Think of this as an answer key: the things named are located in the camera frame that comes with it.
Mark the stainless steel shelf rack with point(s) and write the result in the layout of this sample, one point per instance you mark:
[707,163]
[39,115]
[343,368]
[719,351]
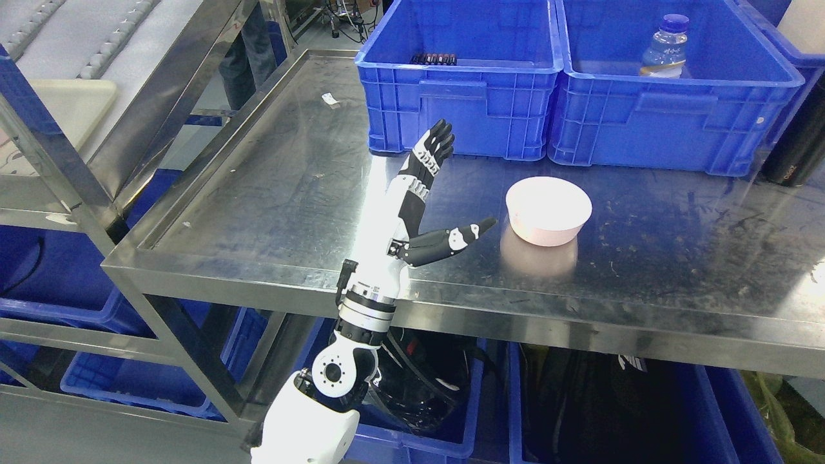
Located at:
[160,55]

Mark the blue crate under table left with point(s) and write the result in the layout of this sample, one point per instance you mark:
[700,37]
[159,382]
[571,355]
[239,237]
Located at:
[377,444]

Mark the blue crate under table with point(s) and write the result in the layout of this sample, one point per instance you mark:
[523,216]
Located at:
[377,444]
[569,406]

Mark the blue crate on table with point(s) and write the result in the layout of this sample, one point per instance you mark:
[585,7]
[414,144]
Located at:
[497,97]
[712,119]

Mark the blue crate right on table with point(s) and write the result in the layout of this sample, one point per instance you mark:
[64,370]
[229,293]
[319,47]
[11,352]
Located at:
[712,119]

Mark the stainless steel table cart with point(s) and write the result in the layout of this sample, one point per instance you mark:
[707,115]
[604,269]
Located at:
[670,265]

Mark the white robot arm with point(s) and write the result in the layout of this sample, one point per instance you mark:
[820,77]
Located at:
[314,417]

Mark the black markers in crate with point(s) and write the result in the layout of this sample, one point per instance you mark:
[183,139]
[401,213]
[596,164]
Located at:
[434,59]

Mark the beige plastic tray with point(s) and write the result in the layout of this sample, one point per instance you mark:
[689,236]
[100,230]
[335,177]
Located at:
[77,105]

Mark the black cylinder bottle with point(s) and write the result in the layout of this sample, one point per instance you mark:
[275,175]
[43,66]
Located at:
[800,150]

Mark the blue crate under table right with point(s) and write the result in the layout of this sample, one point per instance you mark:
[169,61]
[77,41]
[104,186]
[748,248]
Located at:
[569,406]

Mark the blue crate left on table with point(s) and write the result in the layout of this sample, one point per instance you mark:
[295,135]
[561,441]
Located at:
[497,97]

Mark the clear water bottle blue cap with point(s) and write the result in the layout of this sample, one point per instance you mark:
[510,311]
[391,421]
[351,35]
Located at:
[665,56]

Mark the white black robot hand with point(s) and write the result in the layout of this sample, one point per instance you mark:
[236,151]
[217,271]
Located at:
[412,200]

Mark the pink plastic bowl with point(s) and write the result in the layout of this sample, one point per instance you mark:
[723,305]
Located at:
[547,211]

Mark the black helmet with visor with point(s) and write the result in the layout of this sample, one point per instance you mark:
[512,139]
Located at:
[423,379]

